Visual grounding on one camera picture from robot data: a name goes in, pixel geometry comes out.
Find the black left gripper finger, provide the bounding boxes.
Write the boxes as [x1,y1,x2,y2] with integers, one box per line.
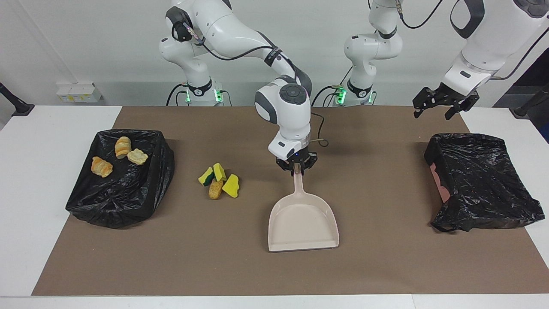
[444,99,480,121]
[413,87,440,119]

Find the beige plastic dustpan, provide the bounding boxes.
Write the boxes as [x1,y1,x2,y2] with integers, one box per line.
[268,170,340,252]

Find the golden croissant piece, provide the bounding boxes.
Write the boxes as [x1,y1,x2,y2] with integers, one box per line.
[91,157,114,178]
[115,136,132,159]
[127,148,149,165]

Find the pink bin with black bag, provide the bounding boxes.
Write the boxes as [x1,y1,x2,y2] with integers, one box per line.
[424,133,545,233]

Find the bin lined with black bag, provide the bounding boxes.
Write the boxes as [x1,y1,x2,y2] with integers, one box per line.
[65,129,175,229]

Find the brown table mat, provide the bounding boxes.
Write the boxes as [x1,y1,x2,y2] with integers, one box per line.
[32,106,549,297]

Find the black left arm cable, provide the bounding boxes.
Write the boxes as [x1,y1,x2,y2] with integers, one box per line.
[391,0,549,82]

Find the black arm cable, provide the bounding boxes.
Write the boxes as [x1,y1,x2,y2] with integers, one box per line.
[172,19,331,148]
[391,0,549,82]

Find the black base cable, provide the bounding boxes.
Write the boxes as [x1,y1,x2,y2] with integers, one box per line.
[166,83,190,107]
[311,85,344,107]

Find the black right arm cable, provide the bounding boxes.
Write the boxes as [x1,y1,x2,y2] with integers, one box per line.
[172,19,331,148]

